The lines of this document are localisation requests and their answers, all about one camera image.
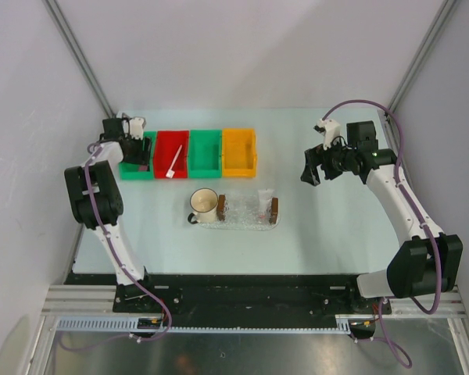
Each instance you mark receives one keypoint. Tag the green plastic bin middle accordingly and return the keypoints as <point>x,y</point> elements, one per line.
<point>205,154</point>

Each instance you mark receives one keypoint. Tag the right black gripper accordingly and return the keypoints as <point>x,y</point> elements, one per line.
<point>316,157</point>

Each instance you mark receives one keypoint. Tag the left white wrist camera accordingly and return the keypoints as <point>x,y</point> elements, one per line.
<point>136,127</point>

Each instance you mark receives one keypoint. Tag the white toothpaste tube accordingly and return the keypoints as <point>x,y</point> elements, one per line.
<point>265,199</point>

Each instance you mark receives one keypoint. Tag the clear oval glass tray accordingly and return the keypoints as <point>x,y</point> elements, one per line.
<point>240,212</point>

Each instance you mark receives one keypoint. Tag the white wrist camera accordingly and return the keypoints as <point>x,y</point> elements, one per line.
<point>136,127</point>
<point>330,130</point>

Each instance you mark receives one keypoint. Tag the yellow plastic bin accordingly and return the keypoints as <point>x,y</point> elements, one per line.
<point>239,157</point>

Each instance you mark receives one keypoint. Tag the red plastic bin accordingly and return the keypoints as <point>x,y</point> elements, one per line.
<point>167,143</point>

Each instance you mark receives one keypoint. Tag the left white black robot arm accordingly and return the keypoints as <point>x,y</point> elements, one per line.
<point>94,194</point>

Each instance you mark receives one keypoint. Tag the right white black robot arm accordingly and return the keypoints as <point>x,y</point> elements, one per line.
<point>428,259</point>

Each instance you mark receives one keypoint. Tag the white pink toothbrush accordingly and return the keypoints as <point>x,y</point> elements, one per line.
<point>171,170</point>

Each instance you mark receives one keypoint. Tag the green plastic bin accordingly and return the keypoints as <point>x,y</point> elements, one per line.
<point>130,171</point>
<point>205,154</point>

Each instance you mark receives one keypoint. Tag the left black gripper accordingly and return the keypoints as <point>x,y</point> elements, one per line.
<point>144,157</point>

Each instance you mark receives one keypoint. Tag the green plastic bin left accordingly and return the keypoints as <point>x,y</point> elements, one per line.
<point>130,171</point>

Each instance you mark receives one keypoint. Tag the cream enamel mug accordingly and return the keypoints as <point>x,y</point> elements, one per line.
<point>204,204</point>

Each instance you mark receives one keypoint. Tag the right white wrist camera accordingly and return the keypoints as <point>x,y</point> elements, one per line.
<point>330,130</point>

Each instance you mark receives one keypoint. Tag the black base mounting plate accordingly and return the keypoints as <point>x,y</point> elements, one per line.
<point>260,299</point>

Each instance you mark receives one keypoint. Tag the white slotted cable duct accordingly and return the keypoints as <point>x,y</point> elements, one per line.
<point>203,324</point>

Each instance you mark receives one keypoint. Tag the clear holder with brown ends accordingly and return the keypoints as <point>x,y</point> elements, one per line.
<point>259,211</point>

